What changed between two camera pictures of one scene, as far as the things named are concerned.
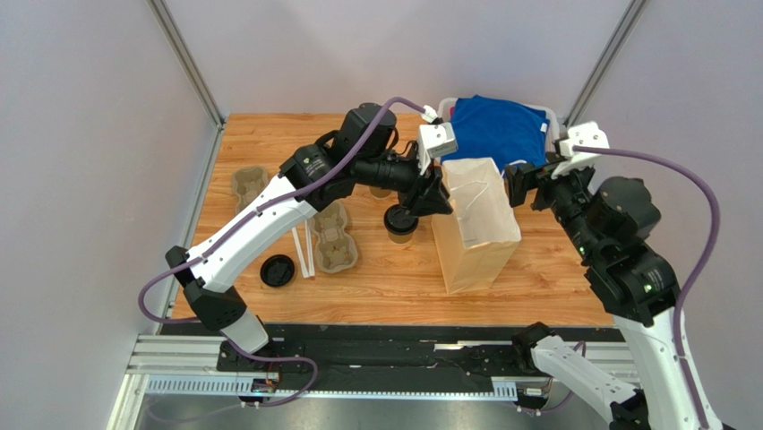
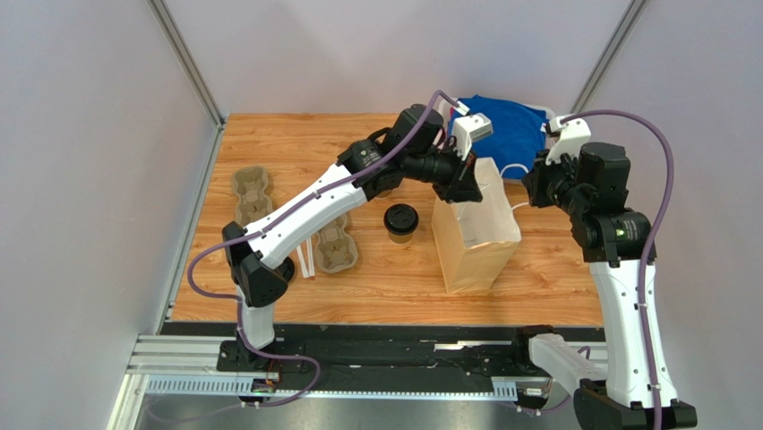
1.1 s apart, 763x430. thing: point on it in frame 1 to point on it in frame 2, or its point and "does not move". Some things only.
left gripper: x=433 y=202 to x=463 y=187
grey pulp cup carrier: x=336 y=251 does not move
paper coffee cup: x=399 y=223 does not move
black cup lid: x=399 y=220 does not move
